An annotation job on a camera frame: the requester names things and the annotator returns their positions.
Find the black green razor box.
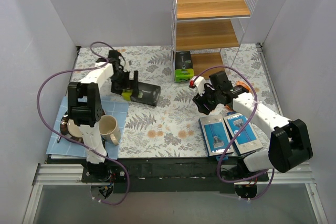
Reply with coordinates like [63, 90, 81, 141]
[174, 51, 194, 83]
[121, 82, 161, 106]

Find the orange BIC razor pack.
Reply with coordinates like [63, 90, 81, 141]
[226, 82, 249, 110]

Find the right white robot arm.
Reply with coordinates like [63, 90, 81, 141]
[190, 71, 313, 181]

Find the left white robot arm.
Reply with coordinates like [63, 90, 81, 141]
[68, 49, 139, 182]

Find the blue Harry's razor box left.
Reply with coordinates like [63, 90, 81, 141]
[198, 115, 230, 157]

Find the blue harry's razor box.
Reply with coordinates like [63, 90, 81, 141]
[224, 113, 262, 155]
[198, 115, 230, 157]

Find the floral table mat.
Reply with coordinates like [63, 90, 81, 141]
[67, 43, 300, 158]

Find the beige ceramic mug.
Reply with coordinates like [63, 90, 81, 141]
[99, 115, 121, 146]

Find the blue Harry's razor box right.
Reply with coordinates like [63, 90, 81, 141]
[224, 113, 262, 155]

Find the dark rimmed ceramic plate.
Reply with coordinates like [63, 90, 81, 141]
[60, 111, 83, 143]

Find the blue checked cloth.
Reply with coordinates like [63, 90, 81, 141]
[46, 97, 129, 159]

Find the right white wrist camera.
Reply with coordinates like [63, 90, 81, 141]
[189, 76, 206, 97]

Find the white wire wooden shelf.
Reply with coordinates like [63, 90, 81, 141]
[171, 0, 258, 75]

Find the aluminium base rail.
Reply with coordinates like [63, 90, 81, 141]
[23, 163, 328, 223]

